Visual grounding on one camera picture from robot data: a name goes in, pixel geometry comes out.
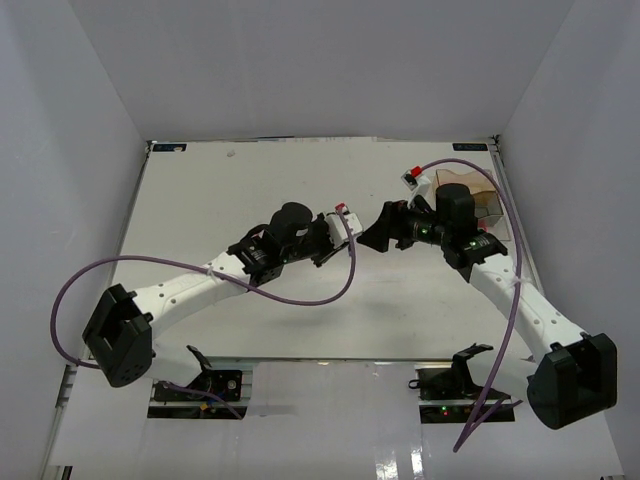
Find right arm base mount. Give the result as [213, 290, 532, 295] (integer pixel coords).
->
[408, 344, 493, 425]

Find transparent tiered organizer container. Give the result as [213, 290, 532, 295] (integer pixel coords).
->
[434, 169, 511, 243]

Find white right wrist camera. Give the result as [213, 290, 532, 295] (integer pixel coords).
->
[403, 171, 432, 207]

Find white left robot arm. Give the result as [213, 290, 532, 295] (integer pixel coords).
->
[82, 202, 363, 399]

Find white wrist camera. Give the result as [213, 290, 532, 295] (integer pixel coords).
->
[325, 211, 363, 248]
[403, 171, 432, 207]

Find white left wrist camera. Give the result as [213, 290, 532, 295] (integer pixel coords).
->
[325, 211, 363, 248]

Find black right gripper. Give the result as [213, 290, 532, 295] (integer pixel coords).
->
[356, 197, 451, 253]

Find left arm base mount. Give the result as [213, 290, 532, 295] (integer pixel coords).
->
[147, 346, 248, 420]

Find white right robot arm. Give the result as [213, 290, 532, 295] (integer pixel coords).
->
[358, 184, 618, 430]

